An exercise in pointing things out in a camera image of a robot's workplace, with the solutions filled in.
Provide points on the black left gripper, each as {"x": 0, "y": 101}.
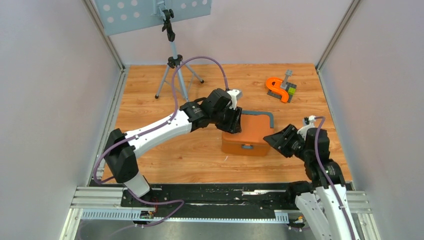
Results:
{"x": 234, "y": 125}

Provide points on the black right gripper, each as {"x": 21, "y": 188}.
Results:
{"x": 277, "y": 140}

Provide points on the orange medicine box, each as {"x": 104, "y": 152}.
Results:
{"x": 255, "y": 125}

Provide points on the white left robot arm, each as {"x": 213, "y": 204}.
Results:
{"x": 124, "y": 148}

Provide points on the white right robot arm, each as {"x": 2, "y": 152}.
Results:
{"x": 323, "y": 198}

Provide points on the grey tripod stand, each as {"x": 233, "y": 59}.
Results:
{"x": 175, "y": 59}

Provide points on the perforated grey panel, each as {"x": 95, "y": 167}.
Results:
{"x": 121, "y": 16}

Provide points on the orange ring toy stand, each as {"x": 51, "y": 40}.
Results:
{"x": 281, "y": 89}

